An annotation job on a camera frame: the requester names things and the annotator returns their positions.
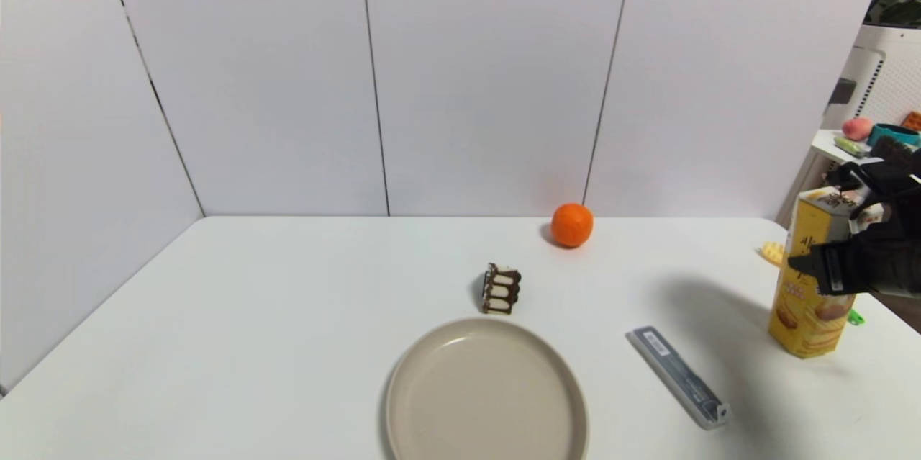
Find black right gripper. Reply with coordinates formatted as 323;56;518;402
787;238;903;296

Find grey clear plastic case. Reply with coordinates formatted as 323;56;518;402
625;326;731;430

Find yellow green-handled pasta fork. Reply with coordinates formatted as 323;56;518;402
758;241;864;326

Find yellow chip box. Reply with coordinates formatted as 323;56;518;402
768;186;886;360

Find white perforated appliance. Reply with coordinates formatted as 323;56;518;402
820;26;921;133

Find green plant leaves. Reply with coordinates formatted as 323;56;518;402
863;0;921;29

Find white side table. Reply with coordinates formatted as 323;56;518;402
776;130;921;230

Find teal bowl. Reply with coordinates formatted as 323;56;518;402
866;124;921;149

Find beige round plate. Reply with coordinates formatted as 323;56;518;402
385;317;589;460

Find orange fruit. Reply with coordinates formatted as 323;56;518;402
550;203;594;249

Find dark brown fluted basket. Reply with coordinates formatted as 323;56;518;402
871;136;919;163

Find chocolate cake slice toy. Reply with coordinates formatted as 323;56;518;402
481;263;522;315

